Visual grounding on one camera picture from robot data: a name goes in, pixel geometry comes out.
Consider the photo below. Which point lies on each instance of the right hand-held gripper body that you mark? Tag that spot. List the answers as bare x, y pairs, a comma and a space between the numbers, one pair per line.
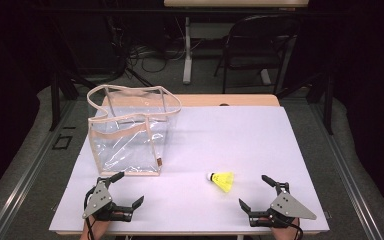
288, 208

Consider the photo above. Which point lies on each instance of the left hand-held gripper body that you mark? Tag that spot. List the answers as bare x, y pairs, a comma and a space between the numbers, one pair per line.
97, 200

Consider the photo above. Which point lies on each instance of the black folding chair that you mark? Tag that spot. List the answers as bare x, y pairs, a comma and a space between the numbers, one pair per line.
256, 46

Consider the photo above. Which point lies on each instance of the yellow shuttlecock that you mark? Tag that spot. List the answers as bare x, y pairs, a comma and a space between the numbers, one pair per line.
224, 180

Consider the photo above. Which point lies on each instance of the white-legged desk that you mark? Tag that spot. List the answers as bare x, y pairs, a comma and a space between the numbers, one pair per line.
187, 50

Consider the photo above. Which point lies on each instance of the clear plastic tote bag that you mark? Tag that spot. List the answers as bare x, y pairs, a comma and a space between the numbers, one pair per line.
130, 146

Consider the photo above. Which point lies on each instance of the wooden table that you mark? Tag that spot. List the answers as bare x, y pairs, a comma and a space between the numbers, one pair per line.
246, 100

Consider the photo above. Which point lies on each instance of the black metal stand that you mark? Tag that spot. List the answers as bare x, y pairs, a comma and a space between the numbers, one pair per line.
328, 103
56, 100

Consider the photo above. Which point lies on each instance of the person's right hand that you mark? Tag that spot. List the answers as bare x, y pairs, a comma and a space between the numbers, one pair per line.
285, 232

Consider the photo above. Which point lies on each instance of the aluminium floor rail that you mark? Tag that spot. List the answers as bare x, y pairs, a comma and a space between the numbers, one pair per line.
346, 173
30, 173

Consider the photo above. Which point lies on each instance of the white table board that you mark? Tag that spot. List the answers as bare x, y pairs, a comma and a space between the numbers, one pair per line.
213, 143

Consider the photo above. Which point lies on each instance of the person's left hand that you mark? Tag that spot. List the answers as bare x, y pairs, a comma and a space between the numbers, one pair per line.
96, 228

